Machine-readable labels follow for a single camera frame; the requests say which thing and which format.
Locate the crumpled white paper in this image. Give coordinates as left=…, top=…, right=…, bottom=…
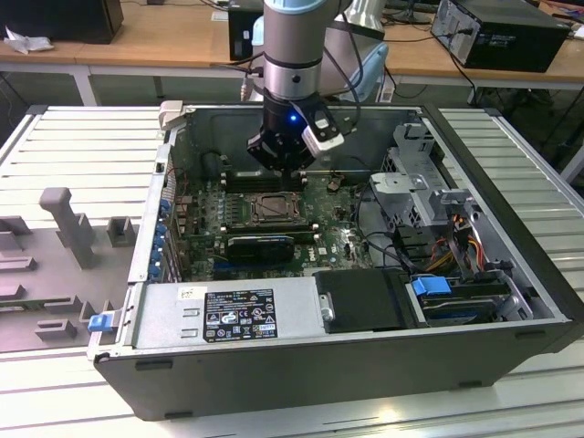
left=3, top=25, right=56, bottom=57

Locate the metal socket cover frame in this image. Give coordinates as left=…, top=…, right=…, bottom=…
left=253, top=193, right=303, bottom=224

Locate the silver power supply unit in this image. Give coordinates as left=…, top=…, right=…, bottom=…
left=131, top=278, right=328, bottom=352

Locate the green motherboard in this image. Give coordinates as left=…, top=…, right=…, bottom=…
left=175, top=171, right=398, bottom=282

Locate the black graphics card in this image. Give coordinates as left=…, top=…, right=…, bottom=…
left=226, top=235, right=297, bottom=265

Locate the blue plastic latch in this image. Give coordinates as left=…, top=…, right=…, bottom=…
left=89, top=313, right=116, bottom=333

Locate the green RAM stick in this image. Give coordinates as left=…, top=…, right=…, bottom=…
left=0, top=298, right=33, bottom=317

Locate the hard disk in blue carrier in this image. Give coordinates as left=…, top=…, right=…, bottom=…
left=410, top=275, right=501, bottom=328

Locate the yellow orange wire bundle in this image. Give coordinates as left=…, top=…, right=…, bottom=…
left=431, top=214, right=485, bottom=275

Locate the black PC with cables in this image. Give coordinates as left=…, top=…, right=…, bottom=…
left=431, top=0, right=574, bottom=74

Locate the wide black PC tower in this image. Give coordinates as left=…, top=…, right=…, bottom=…
left=0, top=0, right=125, bottom=46

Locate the grey case latch handle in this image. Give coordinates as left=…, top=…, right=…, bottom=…
left=157, top=99, right=184, bottom=133

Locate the black RAM slot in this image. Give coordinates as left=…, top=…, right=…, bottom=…
left=225, top=171, right=308, bottom=179
left=225, top=175, right=308, bottom=183
left=225, top=183, right=308, bottom=193
left=221, top=220, right=318, bottom=230
left=225, top=180, right=308, bottom=187
left=223, top=228, right=321, bottom=238

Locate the black plastic drive cover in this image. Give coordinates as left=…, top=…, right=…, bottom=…
left=314, top=268, right=414, bottom=333

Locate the CPU socket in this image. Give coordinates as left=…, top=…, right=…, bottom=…
left=248, top=191, right=308, bottom=225

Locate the black open PC case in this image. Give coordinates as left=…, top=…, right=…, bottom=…
left=86, top=100, right=584, bottom=423

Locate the silver metal drive cage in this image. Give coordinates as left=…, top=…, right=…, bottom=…
left=370, top=121, right=485, bottom=229

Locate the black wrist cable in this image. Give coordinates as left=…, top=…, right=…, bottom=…
left=209, top=50, right=266, bottom=100

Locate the long wooden desk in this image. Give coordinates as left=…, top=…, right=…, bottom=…
left=0, top=0, right=398, bottom=106

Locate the small black PC tower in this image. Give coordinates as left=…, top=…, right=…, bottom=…
left=227, top=6, right=266, bottom=63

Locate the black cable bundle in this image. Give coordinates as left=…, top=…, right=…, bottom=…
left=355, top=182, right=439, bottom=275

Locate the grey parts rack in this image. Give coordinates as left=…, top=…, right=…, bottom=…
left=0, top=185, right=142, bottom=353

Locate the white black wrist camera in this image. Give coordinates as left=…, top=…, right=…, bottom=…
left=298, top=105, right=347, bottom=159

